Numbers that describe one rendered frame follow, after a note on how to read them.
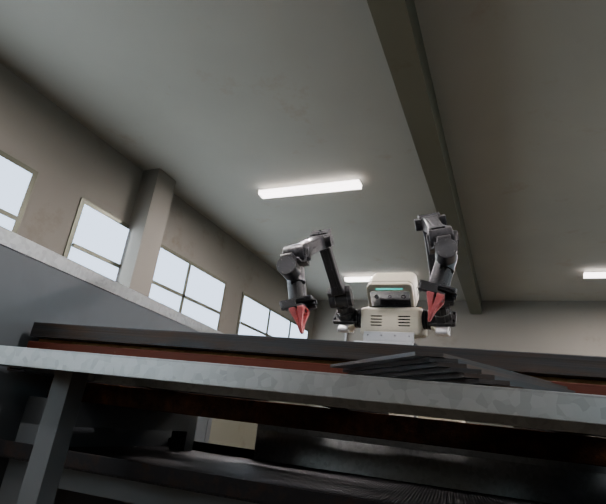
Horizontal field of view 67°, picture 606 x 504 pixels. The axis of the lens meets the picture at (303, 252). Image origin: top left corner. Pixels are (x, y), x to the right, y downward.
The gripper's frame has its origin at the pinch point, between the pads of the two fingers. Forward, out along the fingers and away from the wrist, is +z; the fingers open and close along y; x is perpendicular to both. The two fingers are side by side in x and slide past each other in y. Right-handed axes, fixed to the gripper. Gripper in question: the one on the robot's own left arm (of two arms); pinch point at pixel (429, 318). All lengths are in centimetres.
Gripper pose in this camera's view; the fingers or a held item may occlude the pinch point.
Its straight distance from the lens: 130.5
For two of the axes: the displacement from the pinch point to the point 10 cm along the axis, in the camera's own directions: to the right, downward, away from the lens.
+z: -3.5, 8.9, -3.0
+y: 9.0, 2.2, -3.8
